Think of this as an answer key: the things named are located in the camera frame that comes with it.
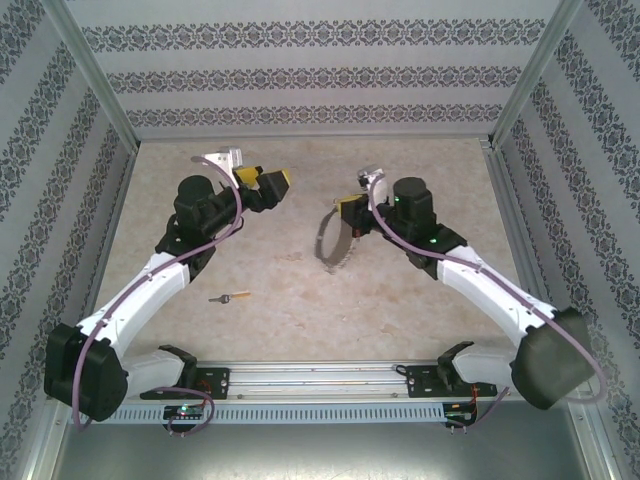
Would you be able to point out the large grey keyring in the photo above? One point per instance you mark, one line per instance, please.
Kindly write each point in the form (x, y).
(342, 255)

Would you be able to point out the small gold key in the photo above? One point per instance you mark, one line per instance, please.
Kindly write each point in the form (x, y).
(240, 295)

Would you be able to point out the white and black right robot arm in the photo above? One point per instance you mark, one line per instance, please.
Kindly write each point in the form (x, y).
(480, 280)

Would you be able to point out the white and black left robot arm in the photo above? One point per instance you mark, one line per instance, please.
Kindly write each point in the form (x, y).
(150, 290)

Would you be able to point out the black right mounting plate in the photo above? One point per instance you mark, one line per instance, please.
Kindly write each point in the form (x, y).
(422, 382)

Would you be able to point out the black mounting plate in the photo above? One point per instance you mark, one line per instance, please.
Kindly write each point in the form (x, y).
(212, 382)
(422, 382)

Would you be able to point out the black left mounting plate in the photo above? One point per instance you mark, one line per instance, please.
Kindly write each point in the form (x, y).
(212, 382)

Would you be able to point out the left circuit board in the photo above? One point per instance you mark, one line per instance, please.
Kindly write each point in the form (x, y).
(185, 411)

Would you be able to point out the circuit board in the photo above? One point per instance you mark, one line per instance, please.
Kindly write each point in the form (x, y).
(185, 411)
(460, 415)

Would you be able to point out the right circuit board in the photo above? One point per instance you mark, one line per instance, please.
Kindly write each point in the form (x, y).
(460, 415)

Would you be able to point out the grey metal sheet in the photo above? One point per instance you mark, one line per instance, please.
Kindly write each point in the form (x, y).
(320, 455)

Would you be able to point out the aluminium side rail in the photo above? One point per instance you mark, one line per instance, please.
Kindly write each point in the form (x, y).
(111, 225)
(515, 200)

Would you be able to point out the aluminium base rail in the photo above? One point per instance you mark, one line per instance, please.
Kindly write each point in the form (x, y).
(320, 380)

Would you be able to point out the aluminium frame post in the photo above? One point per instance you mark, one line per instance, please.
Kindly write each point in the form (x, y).
(533, 75)
(95, 75)

